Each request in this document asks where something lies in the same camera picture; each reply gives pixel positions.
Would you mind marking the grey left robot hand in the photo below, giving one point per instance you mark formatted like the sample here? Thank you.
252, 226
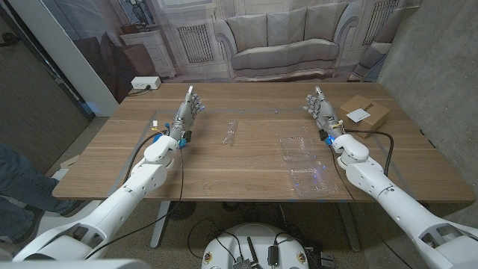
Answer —
183, 116

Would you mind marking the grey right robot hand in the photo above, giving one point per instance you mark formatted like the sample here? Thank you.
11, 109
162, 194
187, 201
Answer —
325, 114

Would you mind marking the white card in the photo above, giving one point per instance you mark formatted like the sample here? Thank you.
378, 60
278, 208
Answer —
358, 115

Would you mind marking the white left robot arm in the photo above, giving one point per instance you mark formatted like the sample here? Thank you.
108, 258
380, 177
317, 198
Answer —
123, 201

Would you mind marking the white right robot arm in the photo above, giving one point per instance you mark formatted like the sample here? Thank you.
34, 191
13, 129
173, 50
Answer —
403, 209

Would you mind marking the brown cardboard packing box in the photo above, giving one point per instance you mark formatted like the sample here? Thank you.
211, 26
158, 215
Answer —
379, 112

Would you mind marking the clear plastic clamshell container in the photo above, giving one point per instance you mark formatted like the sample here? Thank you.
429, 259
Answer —
306, 179

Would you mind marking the white power strip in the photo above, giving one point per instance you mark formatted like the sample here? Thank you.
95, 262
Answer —
145, 82

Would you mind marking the printed living room backdrop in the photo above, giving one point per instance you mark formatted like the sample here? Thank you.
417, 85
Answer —
284, 37

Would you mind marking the black round floor disc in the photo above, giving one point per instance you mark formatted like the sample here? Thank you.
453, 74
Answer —
182, 210

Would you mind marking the grey table leg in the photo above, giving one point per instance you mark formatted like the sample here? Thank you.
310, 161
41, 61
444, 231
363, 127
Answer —
160, 224
350, 228

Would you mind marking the white floor stand base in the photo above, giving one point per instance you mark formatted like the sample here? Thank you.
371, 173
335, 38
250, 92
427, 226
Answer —
56, 175

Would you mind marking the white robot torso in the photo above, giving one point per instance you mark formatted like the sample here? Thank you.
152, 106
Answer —
254, 239

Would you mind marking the black power adapter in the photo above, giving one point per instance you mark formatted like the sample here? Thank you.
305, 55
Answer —
273, 256

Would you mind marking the black antenna stick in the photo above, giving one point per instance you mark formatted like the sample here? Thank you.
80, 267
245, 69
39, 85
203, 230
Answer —
252, 252

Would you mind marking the person in blue jeans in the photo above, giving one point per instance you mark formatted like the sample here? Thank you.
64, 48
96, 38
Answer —
18, 187

